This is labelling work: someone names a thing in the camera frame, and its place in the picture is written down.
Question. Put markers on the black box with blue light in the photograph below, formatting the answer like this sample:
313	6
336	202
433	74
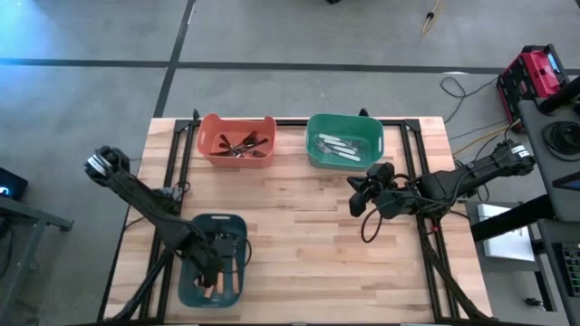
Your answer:
13	185

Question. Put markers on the keypad with coloured buttons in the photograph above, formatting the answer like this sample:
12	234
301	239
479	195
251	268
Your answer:
573	271

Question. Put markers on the red and black case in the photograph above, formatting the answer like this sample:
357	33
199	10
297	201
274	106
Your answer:
530	74

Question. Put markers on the grey metal stand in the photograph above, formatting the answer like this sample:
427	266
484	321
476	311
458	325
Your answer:
36	216

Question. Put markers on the black aluminium table frame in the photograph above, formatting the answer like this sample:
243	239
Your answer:
292	121

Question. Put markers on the green plastic bin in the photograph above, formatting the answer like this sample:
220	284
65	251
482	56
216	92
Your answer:
317	158

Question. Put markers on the grey equipment cart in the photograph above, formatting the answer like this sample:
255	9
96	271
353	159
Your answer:
544	181

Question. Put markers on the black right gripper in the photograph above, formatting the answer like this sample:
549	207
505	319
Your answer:
389	194

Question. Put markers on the orange plastic bin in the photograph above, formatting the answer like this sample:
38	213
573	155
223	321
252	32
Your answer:
208	158

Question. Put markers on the dark teal plastic bin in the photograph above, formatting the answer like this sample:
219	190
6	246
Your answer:
188	294

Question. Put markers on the small black floor object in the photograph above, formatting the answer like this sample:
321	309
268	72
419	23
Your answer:
534	302

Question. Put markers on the black pole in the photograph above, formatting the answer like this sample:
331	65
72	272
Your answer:
562	95

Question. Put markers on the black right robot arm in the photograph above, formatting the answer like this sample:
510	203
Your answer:
476	174

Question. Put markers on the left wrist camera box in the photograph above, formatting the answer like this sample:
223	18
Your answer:
225	246

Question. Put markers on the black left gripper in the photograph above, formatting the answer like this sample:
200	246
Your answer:
208	267

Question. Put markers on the tablet screen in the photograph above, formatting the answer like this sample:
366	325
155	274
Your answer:
572	184

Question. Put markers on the white box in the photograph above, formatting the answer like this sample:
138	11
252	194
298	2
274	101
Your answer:
507	244

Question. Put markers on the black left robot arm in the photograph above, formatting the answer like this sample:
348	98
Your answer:
136	194

